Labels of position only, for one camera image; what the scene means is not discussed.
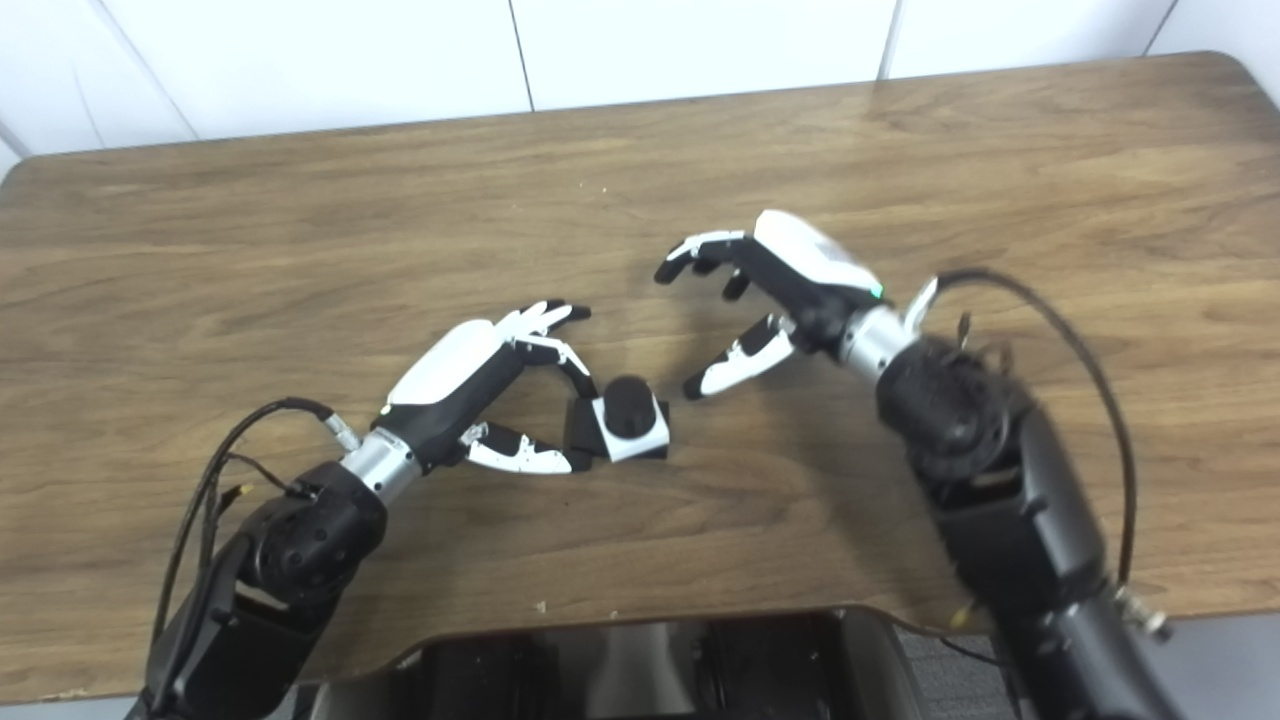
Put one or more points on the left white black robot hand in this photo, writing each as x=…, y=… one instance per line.
x=450, y=370

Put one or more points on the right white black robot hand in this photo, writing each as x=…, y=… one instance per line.
x=810, y=270

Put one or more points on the white square piece with hole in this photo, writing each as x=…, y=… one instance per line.
x=640, y=448

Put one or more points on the black peg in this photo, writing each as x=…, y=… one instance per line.
x=630, y=405

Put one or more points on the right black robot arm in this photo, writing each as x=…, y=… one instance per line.
x=1010, y=500

